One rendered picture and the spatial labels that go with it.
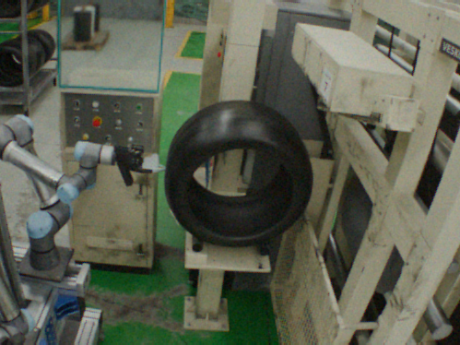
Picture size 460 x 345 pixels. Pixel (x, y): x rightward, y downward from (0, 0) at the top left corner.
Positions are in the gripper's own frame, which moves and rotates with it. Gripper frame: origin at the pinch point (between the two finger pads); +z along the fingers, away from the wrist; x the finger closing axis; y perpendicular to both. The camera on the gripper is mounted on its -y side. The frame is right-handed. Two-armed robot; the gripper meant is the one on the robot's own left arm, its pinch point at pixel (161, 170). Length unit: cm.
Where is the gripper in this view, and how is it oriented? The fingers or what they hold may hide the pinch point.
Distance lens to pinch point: 172.2
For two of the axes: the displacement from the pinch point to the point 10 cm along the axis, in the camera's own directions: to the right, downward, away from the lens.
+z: 9.7, 1.7, 1.6
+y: 2.2, -8.5, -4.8
